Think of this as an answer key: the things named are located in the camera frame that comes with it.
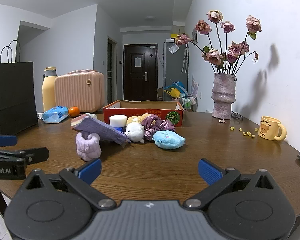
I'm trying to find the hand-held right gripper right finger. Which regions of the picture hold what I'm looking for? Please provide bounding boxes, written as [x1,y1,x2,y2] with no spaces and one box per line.
[184,158,275,209]

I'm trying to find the blue bag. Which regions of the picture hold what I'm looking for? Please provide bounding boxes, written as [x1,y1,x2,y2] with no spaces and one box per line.
[169,79,189,93]

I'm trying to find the black paper bag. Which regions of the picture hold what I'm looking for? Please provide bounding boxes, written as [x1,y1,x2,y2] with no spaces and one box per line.
[0,40,38,135]

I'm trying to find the pink ceramic vase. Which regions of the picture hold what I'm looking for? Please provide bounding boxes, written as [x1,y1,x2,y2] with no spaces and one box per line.
[212,73,237,119]

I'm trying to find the lilac fluffy wrist band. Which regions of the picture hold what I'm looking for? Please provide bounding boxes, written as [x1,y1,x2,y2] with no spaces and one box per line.
[76,131,102,162]

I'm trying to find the purple satin cloth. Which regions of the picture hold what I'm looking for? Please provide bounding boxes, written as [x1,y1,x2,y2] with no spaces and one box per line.
[140,114,176,140]

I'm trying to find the bunch of dried pink roses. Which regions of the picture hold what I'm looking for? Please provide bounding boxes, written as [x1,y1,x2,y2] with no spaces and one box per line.
[174,10,262,75]

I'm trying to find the light blue plush toy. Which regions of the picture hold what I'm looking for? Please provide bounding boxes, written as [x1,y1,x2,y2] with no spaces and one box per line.
[152,130,186,150]

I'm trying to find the dark brown entrance door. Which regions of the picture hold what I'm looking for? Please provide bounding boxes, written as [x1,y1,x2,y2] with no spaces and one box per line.
[123,44,158,100]

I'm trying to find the purple towel cloth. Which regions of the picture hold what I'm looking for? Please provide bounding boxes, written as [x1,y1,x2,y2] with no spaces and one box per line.
[75,117,132,147]

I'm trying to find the pink ribbed suitcase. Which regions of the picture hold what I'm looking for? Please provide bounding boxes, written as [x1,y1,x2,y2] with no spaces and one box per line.
[54,71,105,113]

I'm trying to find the orange cardboard box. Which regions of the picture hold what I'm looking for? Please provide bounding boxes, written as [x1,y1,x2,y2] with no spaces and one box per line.
[103,100,184,128]

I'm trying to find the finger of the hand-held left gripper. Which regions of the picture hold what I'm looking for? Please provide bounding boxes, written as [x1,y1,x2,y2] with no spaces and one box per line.
[0,147,50,167]
[0,135,17,147]

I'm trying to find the white trolley with bottles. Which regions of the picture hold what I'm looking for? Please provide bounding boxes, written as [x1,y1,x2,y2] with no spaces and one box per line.
[179,93,198,112]

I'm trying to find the purple feather wall decoration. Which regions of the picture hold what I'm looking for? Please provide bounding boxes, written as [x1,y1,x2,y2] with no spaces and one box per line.
[191,74,199,97]

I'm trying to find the yellow bear mug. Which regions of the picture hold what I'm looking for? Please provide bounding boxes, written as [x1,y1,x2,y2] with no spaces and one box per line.
[258,116,287,141]

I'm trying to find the white and yellow plush toy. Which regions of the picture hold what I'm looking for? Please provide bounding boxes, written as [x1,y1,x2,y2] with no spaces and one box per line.
[124,115,150,144]

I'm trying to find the grey interior door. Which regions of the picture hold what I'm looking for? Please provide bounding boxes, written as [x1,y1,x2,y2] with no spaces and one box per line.
[107,37,117,104]

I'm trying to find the large blue wipes pack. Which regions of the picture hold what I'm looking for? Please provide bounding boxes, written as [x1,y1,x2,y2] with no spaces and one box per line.
[41,106,69,123]

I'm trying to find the scattered yellow crumbs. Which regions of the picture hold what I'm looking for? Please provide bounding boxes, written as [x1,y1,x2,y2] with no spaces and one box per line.
[229,127,258,138]

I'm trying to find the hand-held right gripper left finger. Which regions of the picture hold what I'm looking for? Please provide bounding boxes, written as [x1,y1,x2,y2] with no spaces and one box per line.
[25,158,117,211]

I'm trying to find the grey refrigerator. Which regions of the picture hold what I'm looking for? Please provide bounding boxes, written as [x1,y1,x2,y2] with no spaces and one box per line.
[163,39,189,95]

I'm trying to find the yellow bag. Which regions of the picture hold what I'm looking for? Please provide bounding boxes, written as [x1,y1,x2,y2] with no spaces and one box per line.
[164,87,180,99]

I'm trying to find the cream yellow bottle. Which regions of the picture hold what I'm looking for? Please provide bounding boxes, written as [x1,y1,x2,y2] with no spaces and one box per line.
[42,67,57,112]

